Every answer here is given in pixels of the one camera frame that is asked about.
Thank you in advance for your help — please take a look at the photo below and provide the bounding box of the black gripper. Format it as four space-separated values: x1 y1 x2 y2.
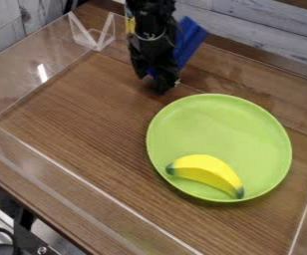
127 31 178 95

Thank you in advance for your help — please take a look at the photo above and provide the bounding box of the blue cross-shaped block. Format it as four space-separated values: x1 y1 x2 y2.
136 15 207 72

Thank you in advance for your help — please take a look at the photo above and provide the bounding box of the green plate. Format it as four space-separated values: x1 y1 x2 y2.
146 94 292 203

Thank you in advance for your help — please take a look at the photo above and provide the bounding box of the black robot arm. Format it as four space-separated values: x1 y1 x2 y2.
124 0 178 94

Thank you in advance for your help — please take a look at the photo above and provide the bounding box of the yellow labelled tin can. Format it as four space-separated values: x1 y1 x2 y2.
124 4 136 34

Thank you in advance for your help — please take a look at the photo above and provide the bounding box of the yellow toy banana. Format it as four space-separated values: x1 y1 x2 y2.
165 154 245 199

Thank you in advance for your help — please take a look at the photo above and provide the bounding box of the black metal table leg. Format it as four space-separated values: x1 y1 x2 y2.
13 207 36 248

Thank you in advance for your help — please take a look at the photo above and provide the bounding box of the clear acrylic corner bracket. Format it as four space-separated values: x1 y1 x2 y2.
68 12 116 52

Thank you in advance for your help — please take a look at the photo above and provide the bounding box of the clear acrylic front wall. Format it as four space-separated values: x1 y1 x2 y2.
0 128 202 255

